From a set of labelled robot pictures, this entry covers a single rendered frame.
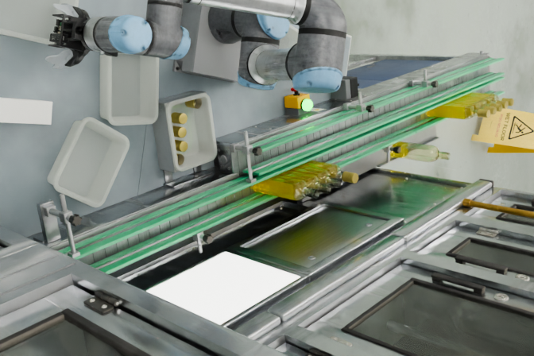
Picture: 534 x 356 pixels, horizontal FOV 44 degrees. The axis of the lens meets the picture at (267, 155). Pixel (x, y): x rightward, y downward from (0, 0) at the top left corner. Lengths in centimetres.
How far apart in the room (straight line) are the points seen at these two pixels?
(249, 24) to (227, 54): 20
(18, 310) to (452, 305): 107
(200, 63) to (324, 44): 61
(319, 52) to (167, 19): 37
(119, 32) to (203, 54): 75
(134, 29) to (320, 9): 45
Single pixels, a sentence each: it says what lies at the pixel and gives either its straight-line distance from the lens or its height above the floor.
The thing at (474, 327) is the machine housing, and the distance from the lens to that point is 169.
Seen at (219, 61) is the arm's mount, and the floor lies 85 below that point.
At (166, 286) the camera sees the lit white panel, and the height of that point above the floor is 102.
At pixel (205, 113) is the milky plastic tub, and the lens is 213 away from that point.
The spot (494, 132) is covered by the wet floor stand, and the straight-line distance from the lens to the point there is 538.
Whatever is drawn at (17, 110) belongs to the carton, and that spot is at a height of 81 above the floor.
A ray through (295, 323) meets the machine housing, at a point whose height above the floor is 142.
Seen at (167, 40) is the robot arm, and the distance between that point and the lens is 143.
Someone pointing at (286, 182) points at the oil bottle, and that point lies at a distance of 212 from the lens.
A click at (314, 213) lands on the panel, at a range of 226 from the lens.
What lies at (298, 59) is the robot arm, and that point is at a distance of 158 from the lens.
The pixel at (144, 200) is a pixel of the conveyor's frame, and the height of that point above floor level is 82.
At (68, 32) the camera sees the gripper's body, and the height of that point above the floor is 110.
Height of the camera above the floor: 244
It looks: 44 degrees down
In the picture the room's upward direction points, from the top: 100 degrees clockwise
